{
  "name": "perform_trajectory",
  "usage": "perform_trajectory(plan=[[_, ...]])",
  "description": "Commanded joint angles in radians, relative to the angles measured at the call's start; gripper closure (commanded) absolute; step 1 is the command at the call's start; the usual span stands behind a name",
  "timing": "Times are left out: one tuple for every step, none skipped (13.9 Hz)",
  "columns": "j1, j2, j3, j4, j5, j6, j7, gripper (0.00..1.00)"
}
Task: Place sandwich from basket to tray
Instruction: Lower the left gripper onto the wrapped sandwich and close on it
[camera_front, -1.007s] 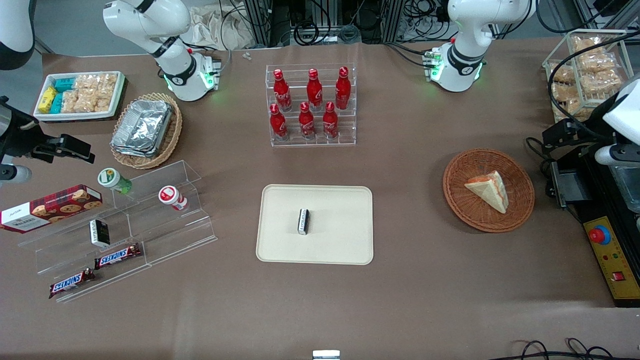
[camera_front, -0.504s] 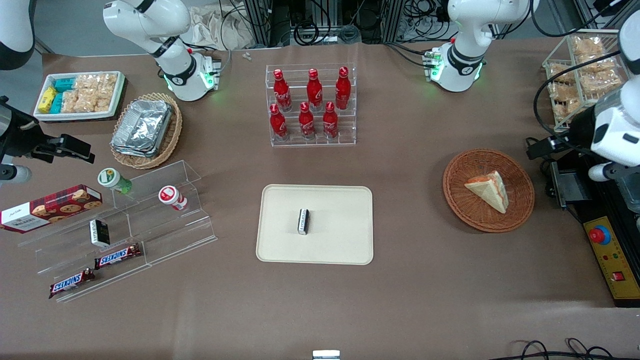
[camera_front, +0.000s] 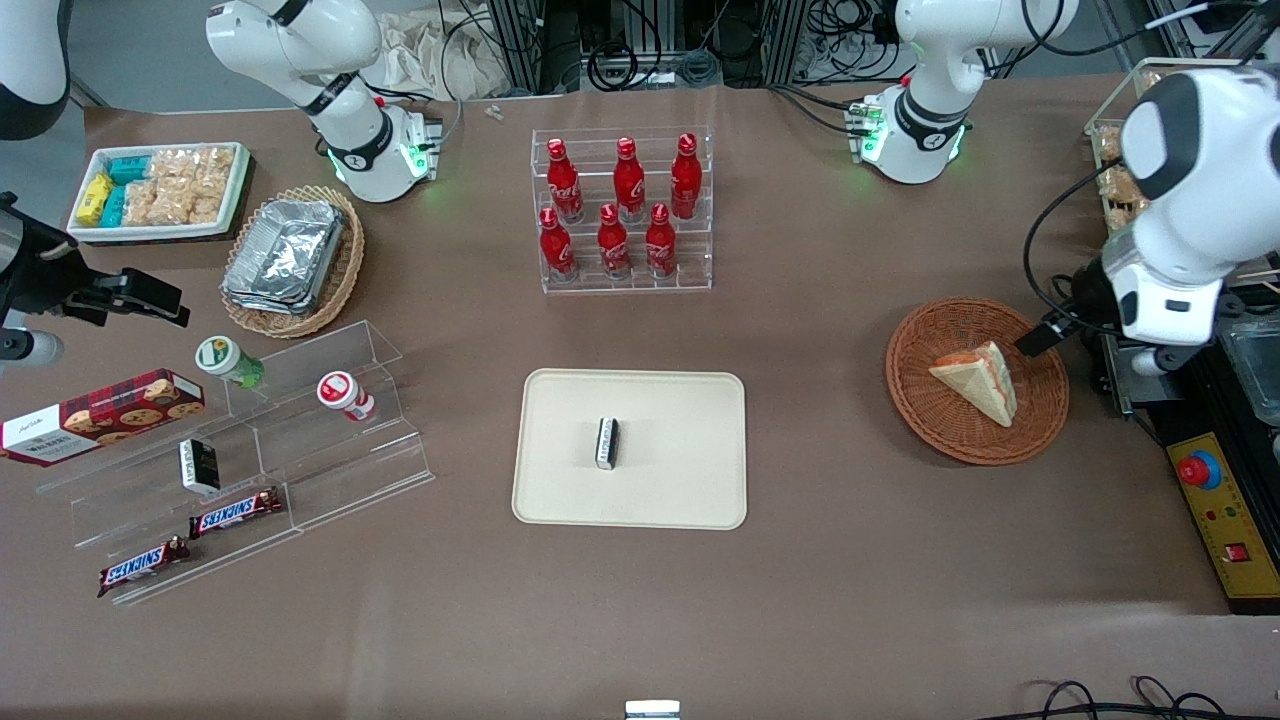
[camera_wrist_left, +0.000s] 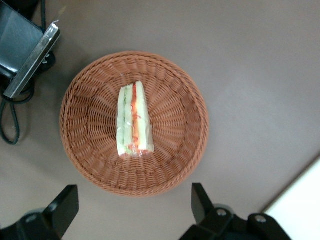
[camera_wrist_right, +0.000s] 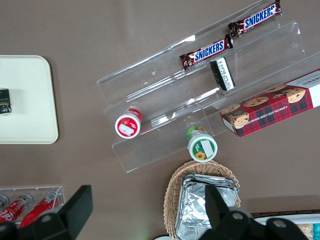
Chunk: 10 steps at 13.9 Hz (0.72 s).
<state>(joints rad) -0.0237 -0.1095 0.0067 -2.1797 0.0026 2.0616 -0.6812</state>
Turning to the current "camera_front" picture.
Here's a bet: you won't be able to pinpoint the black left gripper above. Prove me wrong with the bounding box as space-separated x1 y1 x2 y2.
1014 254 1121 360

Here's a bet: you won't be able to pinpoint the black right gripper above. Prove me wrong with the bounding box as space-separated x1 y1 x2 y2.
0 193 191 329

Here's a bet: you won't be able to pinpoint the triangular sandwich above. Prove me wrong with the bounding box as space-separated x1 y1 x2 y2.
928 340 1019 429

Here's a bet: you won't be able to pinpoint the round brown wicker basket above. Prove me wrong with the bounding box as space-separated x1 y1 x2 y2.
885 297 1071 467

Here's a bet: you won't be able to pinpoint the white rectangular snack tray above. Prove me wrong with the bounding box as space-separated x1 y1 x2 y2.
66 141 251 246

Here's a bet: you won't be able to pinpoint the oval light wicker basket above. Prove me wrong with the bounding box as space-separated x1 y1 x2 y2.
219 184 366 340

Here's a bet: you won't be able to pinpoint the beige plastic tray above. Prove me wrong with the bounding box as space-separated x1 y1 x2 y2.
511 369 749 531

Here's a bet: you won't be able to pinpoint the clear puffed snack bag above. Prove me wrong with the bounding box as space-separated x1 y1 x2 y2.
148 146 237 196
122 180 227 228

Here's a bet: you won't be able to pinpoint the yellow snack packet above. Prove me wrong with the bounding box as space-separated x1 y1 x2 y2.
77 172 115 229

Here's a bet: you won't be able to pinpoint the red tartan cookie box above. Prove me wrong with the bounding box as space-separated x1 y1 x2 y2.
0 368 206 468

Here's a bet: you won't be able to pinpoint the stacked aluminium foil trays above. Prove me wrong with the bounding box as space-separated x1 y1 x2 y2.
221 198 348 317

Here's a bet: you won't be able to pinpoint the black machine with metal plate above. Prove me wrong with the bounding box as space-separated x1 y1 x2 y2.
1098 290 1280 471

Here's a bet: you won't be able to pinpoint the clear plastic container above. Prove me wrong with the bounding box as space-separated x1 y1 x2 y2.
1215 305 1280 428

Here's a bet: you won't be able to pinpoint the Snickers chocolate bar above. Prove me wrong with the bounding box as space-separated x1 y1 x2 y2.
97 536 191 599
189 486 285 540

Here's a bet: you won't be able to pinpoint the clear acrylic stepped shelf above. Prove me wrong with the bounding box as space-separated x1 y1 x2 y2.
35 320 436 607

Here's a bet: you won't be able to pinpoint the yellow emergency stop box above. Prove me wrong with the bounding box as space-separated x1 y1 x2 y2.
1166 432 1280 614

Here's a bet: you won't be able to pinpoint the clear acrylic bottle rack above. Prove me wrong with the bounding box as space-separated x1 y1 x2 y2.
531 126 714 295

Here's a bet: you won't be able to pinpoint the beige crumpled cloth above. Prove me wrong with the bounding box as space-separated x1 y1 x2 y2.
375 8 511 101

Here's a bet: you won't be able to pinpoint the red cola bottle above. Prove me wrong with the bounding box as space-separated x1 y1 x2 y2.
612 137 647 224
645 203 678 280
539 207 578 284
597 204 632 281
546 138 585 225
670 133 703 222

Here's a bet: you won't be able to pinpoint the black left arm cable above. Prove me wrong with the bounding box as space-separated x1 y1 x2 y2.
1021 163 1123 336

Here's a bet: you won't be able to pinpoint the black floor cable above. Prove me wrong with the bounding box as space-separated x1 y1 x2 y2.
1000 676 1280 720

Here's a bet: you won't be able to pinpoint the aluminium frame with cables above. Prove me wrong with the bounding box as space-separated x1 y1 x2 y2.
485 0 901 96

